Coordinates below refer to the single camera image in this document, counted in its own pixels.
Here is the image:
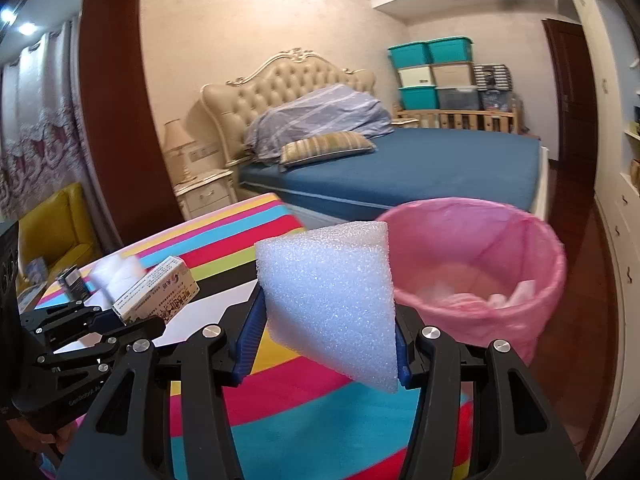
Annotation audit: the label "bed with blue sheet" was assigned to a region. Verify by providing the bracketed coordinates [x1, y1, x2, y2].
[237, 127, 551, 221]

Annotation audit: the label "beige tufted headboard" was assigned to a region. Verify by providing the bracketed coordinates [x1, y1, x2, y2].
[200, 47, 377, 166]

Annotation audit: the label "patterned curtain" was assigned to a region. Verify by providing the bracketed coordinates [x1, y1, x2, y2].
[0, 15, 101, 221]

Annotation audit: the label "beige cardboard box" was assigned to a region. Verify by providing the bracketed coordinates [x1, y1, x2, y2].
[111, 256, 201, 325]

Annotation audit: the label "gold striped pillow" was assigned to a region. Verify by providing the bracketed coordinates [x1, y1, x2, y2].
[279, 131, 377, 168]

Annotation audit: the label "white foam piece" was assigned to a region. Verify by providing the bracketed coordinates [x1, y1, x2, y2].
[254, 221, 398, 395]

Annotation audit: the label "wooden crib rail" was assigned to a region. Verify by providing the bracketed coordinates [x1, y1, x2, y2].
[392, 104, 518, 133]

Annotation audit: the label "blue book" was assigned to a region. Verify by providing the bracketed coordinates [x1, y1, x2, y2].
[25, 255, 48, 286]

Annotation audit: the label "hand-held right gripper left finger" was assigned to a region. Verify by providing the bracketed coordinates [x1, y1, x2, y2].
[55, 285, 266, 480]

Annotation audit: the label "dark wooden door frame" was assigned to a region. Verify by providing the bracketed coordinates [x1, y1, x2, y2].
[77, 0, 181, 256]

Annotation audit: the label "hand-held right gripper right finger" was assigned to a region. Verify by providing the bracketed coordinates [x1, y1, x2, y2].
[392, 305, 586, 480]

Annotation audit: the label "blue striped quilt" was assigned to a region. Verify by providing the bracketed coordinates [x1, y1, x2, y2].
[244, 84, 395, 161]

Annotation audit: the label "cream nightstand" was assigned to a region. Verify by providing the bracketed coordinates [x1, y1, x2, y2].
[172, 167, 236, 221]

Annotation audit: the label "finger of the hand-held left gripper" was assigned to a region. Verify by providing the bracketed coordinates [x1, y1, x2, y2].
[37, 316, 167, 372]
[20, 301, 122, 334]

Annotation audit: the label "white cabinet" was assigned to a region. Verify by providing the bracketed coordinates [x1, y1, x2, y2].
[565, 0, 640, 411]

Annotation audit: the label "cream table lamp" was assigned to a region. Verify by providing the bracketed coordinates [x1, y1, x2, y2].
[162, 119, 193, 183]

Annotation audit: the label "colourful striped tablecloth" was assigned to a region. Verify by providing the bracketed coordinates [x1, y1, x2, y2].
[35, 192, 473, 480]

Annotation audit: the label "black striped boxes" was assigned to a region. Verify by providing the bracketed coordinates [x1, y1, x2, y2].
[472, 62, 516, 111]

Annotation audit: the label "pink-lined trash bin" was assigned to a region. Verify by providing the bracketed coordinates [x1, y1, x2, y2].
[375, 199, 568, 368]

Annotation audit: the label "yellow armchair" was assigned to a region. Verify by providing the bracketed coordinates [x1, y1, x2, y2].
[15, 182, 103, 291]

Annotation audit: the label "dark wooden door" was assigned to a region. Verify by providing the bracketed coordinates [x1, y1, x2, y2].
[542, 17, 598, 196]

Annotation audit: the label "stack of plastic storage boxes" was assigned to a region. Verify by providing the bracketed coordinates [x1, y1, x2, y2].
[387, 36, 481, 111]

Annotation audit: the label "small black box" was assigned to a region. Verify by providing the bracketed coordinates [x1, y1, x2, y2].
[56, 267, 90, 303]

